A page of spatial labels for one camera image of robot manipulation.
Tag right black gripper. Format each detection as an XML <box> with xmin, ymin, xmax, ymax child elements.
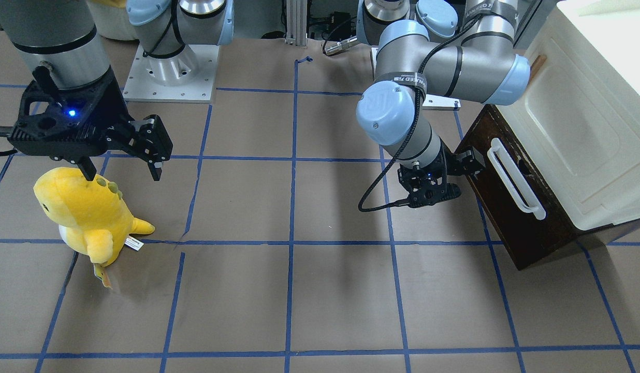
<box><xmin>8</xmin><ymin>67</ymin><xmax>173</xmax><ymax>181</ymax></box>

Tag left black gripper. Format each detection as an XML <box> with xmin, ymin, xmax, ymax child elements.
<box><xmin>398</xmin><ymin>143</ymin><xmax>486</xmax><ymax>208</ymax></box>

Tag white drawer handle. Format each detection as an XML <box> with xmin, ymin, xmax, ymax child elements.
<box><xmin>487</xmin><ymin>138</ymin><xmax>547</xmax><ymax>220</ymax></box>

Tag dark wooden drawer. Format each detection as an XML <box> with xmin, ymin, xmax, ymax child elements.
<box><xmin>455</xmin><ymin>104</ymin><xmax>585</xmax><ymax>271</ymax></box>

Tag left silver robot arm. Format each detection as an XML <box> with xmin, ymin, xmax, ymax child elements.
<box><xmin>356</xmin><ymin>1</ymin><xmax>530</xmax><ymax>208</ymax></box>

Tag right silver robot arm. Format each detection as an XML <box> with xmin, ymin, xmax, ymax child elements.
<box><xmin>0</xmin><ymin>1</ymin><xmax>234</xmax><ymax>180</ymax></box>

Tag dark wooden drawer cabinet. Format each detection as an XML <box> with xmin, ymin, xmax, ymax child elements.
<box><xmin>455</xmin><ymin>104</ymin><xmax>640</xmax><ymax>271</ymax></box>

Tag yellow plush dinosaur toy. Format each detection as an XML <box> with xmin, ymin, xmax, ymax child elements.
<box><xmin>33</xmin><ymin>167</ymin><xmax>155</xmax><ymax>288</ymax></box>

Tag cream plastic storage box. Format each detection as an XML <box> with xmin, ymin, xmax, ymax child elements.
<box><xmin>499</xmin><ymin>1</ymin><xmax>640</xmax><ymax>231</ymax></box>

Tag aluminium frame post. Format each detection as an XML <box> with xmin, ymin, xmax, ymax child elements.
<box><xmin>285</xmin><ymin>0</ymin><xmax>308</xmax><ymax>49</ymax></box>

